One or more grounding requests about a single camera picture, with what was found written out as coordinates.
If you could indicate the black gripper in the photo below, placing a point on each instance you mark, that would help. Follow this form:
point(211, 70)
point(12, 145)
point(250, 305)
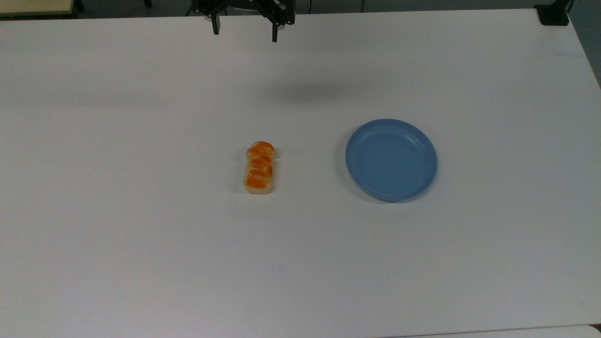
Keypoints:
point(244, 5)

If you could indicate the braided orange glazed bread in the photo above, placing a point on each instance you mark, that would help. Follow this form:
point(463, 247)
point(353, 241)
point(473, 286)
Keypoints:
point(258, 167)

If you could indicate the blue round plate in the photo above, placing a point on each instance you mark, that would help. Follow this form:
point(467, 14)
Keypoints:
point(391, 160)

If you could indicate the light wooden table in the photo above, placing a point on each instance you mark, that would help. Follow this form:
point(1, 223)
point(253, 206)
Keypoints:
point(35, 6)

